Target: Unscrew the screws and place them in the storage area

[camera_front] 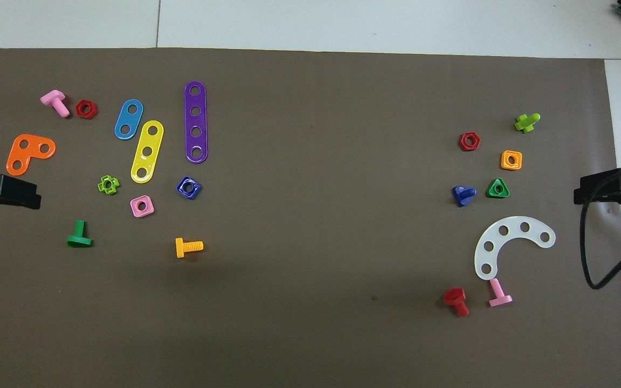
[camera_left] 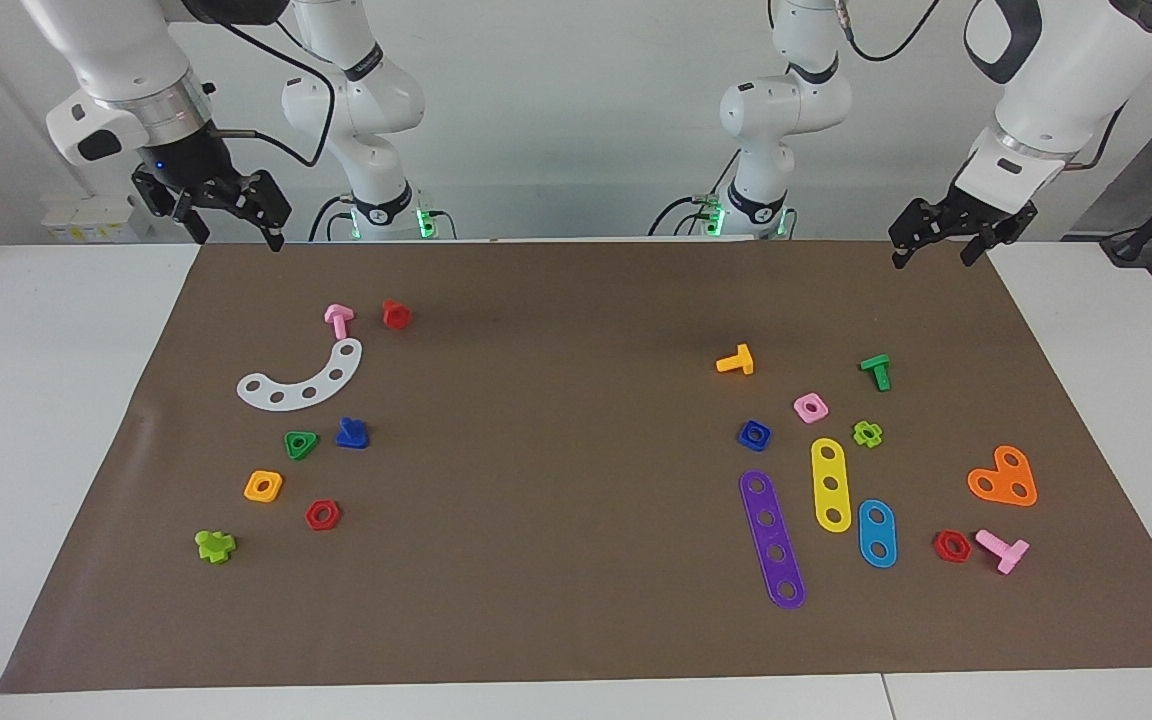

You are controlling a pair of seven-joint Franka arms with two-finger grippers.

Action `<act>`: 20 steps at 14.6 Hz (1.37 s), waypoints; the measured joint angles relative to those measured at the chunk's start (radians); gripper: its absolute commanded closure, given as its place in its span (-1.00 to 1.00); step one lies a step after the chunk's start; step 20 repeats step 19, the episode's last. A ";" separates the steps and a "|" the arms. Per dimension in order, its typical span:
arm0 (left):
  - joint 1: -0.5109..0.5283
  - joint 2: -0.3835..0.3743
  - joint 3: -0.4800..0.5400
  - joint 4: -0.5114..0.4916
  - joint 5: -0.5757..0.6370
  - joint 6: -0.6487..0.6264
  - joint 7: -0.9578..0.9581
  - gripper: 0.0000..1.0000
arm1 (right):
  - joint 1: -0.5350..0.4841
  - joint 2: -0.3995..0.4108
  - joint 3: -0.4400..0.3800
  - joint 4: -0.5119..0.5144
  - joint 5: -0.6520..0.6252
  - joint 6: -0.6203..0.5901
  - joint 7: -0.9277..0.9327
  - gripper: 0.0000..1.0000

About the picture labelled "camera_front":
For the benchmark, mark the pink plastic bolt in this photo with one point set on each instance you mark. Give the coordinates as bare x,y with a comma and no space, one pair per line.
499,293
54,99

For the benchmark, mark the red hexagonal plastic nut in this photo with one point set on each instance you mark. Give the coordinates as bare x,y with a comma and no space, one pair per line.
462,142
78,109

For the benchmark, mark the blue two-hole plastic strip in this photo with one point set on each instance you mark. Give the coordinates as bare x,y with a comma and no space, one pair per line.
129,118

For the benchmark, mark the yellow three-hole plastic strip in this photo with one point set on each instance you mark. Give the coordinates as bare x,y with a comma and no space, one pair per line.
150,141

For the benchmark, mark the dark green plastic bolt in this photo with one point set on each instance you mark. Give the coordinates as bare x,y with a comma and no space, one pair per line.
79,231

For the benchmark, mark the orange square plastic nut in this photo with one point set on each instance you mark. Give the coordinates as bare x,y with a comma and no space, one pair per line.
504,160

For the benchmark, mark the purple four-hole plastic strip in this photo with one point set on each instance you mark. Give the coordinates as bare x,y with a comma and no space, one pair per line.
195,121

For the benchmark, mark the blue square plastic nut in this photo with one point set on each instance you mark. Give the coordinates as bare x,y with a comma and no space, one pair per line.
181,188

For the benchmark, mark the green triangular plastic nut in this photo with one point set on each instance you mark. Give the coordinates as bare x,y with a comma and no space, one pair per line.
491,193

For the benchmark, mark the pink square plastic nut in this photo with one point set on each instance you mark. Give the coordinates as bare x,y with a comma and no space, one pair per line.
134,207

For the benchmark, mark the blue plastic bolt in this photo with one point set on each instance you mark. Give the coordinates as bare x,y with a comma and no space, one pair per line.
462,196

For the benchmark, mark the light green cross nut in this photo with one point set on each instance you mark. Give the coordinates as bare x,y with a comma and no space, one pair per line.
101,186

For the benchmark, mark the orange plastic bolt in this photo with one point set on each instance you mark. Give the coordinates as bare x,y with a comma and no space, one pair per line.
180,248

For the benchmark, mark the orange angled three-hole plate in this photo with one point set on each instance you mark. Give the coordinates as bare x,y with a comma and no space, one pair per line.
30,154

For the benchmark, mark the brown table mat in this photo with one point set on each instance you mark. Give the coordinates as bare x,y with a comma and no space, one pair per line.
310,302

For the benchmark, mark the white curved five-hole strip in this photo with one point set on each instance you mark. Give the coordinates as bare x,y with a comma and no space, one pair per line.
513,226

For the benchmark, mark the red plastic bolt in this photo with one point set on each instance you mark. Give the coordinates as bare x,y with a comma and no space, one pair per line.
455,296

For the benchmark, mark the light green cross-head bolt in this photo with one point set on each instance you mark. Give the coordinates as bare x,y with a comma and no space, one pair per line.
526,123

